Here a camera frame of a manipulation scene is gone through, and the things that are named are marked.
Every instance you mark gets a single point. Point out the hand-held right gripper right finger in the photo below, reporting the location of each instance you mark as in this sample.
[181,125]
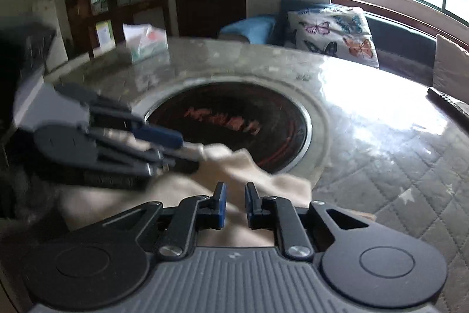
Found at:
[252,205]

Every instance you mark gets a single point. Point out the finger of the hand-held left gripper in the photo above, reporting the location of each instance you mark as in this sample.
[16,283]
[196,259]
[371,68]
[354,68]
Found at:
[159,136]
[154,159]

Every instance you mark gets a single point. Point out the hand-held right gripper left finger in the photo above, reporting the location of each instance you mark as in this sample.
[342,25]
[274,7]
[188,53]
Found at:
[220,205]

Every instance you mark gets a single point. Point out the cream hooded sweatshirt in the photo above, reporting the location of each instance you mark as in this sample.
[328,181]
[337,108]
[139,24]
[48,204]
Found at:
[242,161]

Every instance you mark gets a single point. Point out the round black induction cooktop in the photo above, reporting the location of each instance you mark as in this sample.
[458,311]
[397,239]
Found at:
[227,107]

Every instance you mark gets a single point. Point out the tissue box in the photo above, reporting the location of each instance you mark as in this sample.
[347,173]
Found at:
[144,43]

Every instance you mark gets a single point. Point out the low wooden cabinet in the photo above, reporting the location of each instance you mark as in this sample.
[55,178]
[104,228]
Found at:
[146,12]

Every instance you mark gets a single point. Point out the blue cushion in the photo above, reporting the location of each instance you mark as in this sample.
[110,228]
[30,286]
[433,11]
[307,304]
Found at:
[249,27]

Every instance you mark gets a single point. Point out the butterfly print pillow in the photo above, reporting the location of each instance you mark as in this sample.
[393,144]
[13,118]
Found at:
[329,30]

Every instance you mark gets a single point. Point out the black remote control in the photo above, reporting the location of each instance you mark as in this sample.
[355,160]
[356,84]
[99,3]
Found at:
[449,102]

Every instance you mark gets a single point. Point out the dark blue sofa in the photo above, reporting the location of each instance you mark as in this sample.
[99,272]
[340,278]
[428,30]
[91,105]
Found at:
[399,38]

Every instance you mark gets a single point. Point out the plain white pillow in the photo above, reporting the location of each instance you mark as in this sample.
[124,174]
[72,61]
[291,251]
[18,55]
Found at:
[452,60]

